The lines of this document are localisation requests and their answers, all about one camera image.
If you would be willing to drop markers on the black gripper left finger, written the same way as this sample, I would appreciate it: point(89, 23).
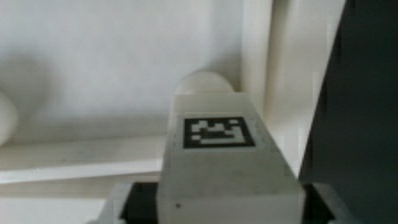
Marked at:
point(129, 204)

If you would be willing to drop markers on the white L-shaped obstacle wall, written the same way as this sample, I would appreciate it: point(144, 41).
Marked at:
point(64, 201)

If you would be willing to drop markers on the white square tabletop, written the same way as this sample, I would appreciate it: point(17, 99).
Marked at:
point(94, 56)

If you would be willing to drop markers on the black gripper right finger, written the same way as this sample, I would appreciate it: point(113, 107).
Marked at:
point(325, 210)

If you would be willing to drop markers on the white table leg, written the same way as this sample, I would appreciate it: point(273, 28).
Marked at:
point(7, 119)
point(227, 184)

